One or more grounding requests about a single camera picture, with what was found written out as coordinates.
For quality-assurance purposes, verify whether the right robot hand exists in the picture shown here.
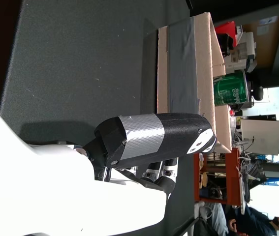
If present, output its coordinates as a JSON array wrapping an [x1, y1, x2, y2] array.
[[0, 103, 217, 236]]

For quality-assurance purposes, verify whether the green drink can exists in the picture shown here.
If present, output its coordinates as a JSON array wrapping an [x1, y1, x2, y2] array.
[[213, 70, 249, 108]]

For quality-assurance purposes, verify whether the open cardboard box grey tape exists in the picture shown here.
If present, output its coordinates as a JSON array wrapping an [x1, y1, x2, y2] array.
[[156, 12, 233, 154]]

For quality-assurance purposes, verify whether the orange metal shelf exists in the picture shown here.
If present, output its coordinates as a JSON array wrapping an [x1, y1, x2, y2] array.
[[193, 147, 241, 206]]

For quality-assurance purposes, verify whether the seated person in navy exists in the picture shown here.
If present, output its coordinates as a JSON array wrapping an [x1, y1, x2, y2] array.
[[224, 206, 279, 236]]

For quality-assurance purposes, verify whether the white flat panel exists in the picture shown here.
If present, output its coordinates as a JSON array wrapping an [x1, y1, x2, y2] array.
[[240, 119, 279, 155]]

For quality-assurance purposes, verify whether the black office chair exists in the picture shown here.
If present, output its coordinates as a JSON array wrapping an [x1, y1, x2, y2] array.
[[251, 86, 264, 101]]

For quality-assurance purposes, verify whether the white printer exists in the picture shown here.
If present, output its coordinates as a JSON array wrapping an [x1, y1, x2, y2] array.
[[231, 31, 257, 72]]

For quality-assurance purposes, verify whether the brown cardboard sheet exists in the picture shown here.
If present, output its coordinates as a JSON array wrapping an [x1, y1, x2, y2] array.
[[242, 13, 279, 68]]

